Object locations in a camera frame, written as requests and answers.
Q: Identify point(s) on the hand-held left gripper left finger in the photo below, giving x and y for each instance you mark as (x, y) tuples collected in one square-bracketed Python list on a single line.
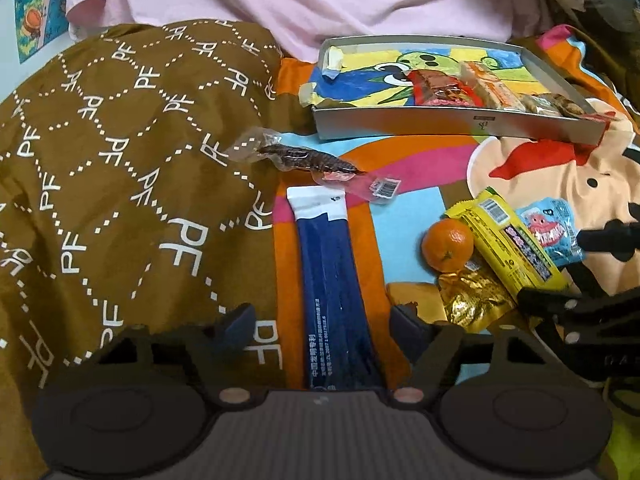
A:
[(241, 322)]

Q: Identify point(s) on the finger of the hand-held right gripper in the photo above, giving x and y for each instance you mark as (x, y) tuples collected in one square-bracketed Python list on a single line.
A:
[(610, 240), (547, 302)]

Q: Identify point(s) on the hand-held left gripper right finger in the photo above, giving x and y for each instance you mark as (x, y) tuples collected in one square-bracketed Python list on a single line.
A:
[(407, 325)]

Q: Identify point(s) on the light blue candy packet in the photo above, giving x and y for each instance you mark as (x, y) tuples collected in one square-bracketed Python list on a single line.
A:
[(550, 230)]

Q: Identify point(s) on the yellow snack packet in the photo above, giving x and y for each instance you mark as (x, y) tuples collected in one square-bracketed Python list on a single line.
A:
[(515, 245)]

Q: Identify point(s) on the gold foil packet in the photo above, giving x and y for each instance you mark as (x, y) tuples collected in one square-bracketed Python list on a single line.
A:
[(475, 300)]

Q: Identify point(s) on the long dark blue packet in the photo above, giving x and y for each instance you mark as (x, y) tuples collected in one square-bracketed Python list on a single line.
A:
[(330, 285)]

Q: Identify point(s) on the orange tangerine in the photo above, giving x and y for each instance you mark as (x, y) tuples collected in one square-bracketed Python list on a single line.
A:
[(447, 245)]

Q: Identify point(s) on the clear dark snack packet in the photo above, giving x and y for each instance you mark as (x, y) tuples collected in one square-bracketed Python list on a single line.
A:
[(567, 105)]

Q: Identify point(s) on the clear cookie packet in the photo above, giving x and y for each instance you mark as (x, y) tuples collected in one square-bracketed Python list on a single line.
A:
[(537, 105)]

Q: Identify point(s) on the clear dried fish packet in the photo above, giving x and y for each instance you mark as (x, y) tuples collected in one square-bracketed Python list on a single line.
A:
[(300, 157)]

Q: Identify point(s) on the orange biscuit packet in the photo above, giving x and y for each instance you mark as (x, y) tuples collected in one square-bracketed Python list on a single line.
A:
[(492, 87)]

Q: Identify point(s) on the grey box with cartoon drawing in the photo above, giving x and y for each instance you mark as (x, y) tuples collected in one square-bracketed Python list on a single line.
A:
[(400, 125)]

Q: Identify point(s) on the red snack packet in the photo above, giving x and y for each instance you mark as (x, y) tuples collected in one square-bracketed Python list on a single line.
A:
[(440, 87)]

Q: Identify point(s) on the colourful cartoon printed blanket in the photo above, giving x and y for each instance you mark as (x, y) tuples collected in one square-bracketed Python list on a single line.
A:
[(550, 170)]

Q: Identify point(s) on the brown patterned blanket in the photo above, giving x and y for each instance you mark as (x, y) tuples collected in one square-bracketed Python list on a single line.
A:
[(125, 185)]

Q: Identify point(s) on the cartoon wall poster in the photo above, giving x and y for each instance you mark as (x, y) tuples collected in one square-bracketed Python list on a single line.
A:
[(37, 15)]

